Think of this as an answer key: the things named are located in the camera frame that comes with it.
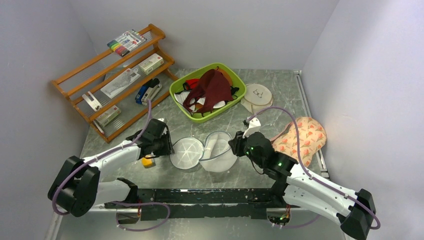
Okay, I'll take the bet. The dark red bra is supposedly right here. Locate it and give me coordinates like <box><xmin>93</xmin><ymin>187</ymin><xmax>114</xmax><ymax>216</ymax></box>
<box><xmin>182</xmin><ymin>69</ymin><xmax>233</xmax><ymax>115</ymax></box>

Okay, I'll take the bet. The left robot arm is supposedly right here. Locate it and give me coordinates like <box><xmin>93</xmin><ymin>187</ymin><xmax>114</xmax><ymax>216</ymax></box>
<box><xmin>47</xmin><ymin>118</ymin><xmax>174</xmax><ymax>217</ymax></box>

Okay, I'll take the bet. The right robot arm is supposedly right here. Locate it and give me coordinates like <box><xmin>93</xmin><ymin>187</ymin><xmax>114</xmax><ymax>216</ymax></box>
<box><xmin>228</xmin><ymin>131</ymin><xmax>376</xmax><ymax>240</ymax></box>

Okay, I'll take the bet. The beige embroidered bag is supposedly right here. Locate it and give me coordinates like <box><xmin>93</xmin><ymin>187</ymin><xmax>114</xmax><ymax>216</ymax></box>
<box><xmin>240</xmin><ymin>83</ymin><xmax>274</xmax><ymax>114</ymax></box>

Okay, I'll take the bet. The red black bra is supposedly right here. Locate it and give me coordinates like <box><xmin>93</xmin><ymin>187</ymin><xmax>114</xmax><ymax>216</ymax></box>
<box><xmin>182</xmin><ymin>78</ymin><xmax>200</xmax><ymax>91</ymax></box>

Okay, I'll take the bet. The orange brown bra pad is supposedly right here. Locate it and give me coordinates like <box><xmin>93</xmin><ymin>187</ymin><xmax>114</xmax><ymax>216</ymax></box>
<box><xmin>216</xmin><ymin>66</ymin><xmax>233</xmax><ymax>86</ymax></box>

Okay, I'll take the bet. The yellow white small block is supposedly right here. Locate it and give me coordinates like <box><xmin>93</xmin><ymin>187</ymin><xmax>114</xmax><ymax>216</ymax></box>
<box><xmin>141</xmin><ymin>156</ymin><xmax>156</xmax><ymax>169</ymax></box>

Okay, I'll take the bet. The blue black stapler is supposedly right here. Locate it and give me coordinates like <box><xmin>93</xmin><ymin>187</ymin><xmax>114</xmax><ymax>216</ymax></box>
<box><xmin>135</xmin><ymin>78</ymin><xmax>163</xmax><ymax>106</ymax></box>

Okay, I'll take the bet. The green plastic tray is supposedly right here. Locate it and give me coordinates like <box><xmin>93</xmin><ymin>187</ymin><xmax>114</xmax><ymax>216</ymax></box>
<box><xmin>169</xmin><ymin>62</ymin><xmax>247</xmax><ymax>124</ymax></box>

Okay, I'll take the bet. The red white flat box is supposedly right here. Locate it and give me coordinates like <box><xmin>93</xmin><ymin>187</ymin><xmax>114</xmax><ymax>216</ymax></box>
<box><xmin>94</xmin><ymin>105</ymin><xmax>122</xmax><ymax>127</ymax></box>

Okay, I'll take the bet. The wooden shelf rack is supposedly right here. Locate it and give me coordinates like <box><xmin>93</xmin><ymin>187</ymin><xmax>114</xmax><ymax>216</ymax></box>
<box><xmin>51</xmin><ymin>24</ymin><xmax>177</xmax><ymax>143</ymax></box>

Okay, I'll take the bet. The floral pink pouch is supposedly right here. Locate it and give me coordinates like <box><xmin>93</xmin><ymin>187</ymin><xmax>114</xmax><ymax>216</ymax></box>
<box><xmin>270</xmin><ymin>117</ymin><xmax>327</xmax><ymax>167</ymax></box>

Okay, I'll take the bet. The white packaged item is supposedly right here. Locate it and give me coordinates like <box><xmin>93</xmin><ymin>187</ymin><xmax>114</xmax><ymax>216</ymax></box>
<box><xmin>100</xmin><ymin>68</ymin><xmax>141</xmax><ymax>99</ymax></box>

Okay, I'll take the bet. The white small box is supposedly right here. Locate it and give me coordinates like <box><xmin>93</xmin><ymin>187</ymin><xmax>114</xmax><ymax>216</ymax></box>
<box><xmin>138</xmin><ymin>53</ymin><xmax>165</xmax><ymax>75</ymax></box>

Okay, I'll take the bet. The colored marker pack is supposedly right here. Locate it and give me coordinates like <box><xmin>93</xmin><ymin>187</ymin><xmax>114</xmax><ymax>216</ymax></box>
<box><xmin>107</xmin><ymin>29</ymin><xmax>147</xmax><ymax>57</ymax></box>

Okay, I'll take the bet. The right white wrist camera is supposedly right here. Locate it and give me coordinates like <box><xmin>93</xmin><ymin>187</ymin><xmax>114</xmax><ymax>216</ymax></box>
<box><xmin>242</xmin><ymin>117</ymin><xmax>261</xmax><ymax>138</ymax></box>

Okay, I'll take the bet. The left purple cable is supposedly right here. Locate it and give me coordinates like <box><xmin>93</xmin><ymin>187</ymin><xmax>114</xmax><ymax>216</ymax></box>
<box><xmin>51</xmin><ymin>99</ymin><xmax>171</xmax><ymax>232</ymax></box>

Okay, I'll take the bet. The purple cable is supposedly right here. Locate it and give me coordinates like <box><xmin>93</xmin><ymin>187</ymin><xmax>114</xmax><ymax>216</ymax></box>
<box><xmin>246</xmin><ymin>106</ymin><xmax>381</xmax><ymax>230</ymax></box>
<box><xmin>51</xmin><ymin>99</ymin><xmax>171</xmax><ymax>232</ymax></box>

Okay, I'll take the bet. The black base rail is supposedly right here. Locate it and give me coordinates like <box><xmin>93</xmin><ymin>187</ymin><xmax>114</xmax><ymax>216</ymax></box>
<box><xmin>104</xmin><ymin>188</ymin><xmax>291</xmax><ymax>225</ymax></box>

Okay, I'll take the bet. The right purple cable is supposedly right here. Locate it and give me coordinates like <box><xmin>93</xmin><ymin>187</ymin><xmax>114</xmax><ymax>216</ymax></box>
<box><xmin>246</xmin><ymin>106</ymin><xmax>381</xmax><ymax>230</ymax></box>

